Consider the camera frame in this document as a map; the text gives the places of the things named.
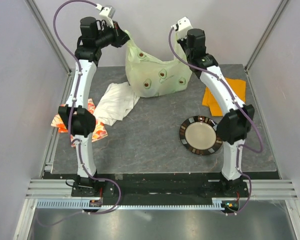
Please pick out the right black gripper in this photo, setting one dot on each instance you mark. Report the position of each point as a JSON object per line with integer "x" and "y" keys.
{"x": 182, "y": 43}

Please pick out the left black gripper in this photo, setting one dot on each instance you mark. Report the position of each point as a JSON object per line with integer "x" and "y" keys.
{"x": 120, "y": 38}

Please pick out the light green plastic bag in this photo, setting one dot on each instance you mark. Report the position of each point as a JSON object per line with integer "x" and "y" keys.
{"x": 151, "y": 77}

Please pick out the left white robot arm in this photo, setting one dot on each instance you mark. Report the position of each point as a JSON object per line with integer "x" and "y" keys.
{"x": 79, "y": 122}

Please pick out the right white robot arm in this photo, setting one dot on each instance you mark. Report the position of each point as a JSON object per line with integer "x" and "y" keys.
{"x": 237, "y": 116}

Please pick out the orange folded cloth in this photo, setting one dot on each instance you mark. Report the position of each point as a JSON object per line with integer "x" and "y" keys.
{"x": 217, "y": 96}

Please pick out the white crumpled cloth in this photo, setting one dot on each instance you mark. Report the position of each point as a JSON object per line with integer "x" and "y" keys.
{"x": 116, "y": 103}

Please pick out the dark rimmed ceramic plate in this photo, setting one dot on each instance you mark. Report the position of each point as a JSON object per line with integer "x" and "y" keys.
{"x": 198, "y": 134}

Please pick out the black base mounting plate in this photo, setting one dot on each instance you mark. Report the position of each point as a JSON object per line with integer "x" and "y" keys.
{"x": 207, "y": 185}

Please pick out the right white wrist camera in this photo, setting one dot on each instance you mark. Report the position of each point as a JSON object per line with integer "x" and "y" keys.
{"x": 181, "y": 28}

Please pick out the left aluminium frame post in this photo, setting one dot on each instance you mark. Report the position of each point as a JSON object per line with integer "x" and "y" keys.
{"x": 34, "y": 9}

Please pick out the aluminium frame post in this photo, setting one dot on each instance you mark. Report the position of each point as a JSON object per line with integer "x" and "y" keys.
{"x": 34, "y": 9}
{"x": 266, "y": 33}

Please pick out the right aluminium frame post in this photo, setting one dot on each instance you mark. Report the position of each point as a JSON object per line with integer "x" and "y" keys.
{"x": 266, "y": 33}

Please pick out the aluminium front rail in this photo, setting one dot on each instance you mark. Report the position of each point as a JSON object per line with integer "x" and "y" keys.
{"x": 262, "y": 189}

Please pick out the grey slotted cable duct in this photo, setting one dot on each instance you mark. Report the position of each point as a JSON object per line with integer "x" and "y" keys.
{"x": 87, "y": 204}

